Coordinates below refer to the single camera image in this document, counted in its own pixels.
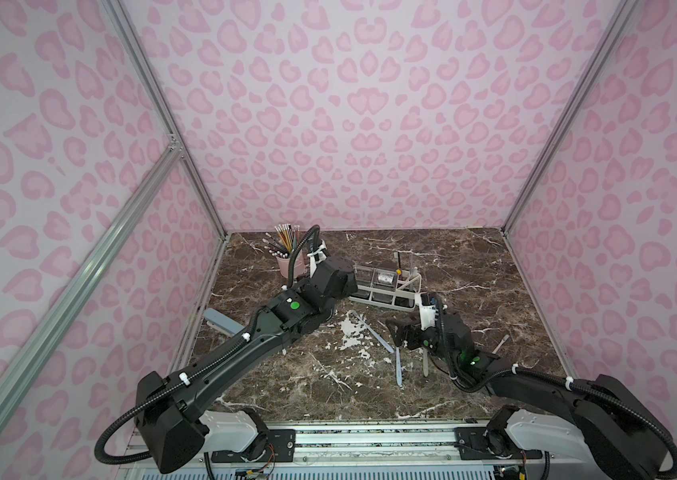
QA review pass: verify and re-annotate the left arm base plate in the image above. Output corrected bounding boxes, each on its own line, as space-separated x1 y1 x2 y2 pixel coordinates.
212 429 296 463

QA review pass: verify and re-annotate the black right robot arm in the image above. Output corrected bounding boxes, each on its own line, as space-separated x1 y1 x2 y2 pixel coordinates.
386 294 677 479

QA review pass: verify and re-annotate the pink metal pencil bucket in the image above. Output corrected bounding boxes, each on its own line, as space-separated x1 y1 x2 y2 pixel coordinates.
278 258 304 279

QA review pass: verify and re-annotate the cream toothbrush holder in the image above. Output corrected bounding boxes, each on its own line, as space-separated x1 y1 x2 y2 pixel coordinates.
349 266 422 312

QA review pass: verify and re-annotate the aluminium front rail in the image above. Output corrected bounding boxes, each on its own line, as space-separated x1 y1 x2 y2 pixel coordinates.
114 419 615 480

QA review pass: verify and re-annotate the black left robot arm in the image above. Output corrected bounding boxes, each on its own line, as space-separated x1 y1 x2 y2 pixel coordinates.
94 225 357 474

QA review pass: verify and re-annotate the bundle of coloured pencils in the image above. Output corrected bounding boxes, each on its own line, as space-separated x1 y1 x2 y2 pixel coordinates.
262 224 300 259

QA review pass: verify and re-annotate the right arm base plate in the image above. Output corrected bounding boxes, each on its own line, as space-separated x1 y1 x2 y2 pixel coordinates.
453 425 544 461

